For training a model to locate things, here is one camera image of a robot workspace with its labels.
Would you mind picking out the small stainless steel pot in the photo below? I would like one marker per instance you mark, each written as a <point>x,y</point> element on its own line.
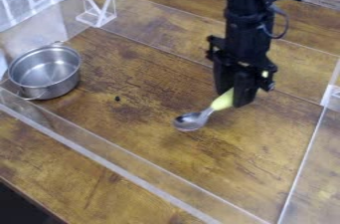
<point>46,72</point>

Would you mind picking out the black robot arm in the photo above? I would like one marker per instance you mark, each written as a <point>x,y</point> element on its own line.
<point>247,8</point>

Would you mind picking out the clear acrylic front barrier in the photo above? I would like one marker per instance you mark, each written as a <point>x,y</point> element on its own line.
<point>182,193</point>

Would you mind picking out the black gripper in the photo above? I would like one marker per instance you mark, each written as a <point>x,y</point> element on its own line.
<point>239,55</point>

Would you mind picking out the clear acrylic triangle bracket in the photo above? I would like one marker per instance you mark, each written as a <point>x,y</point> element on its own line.
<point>98,16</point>

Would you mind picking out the green handled metal spoon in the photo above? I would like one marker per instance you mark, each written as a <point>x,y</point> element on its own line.
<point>194,120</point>

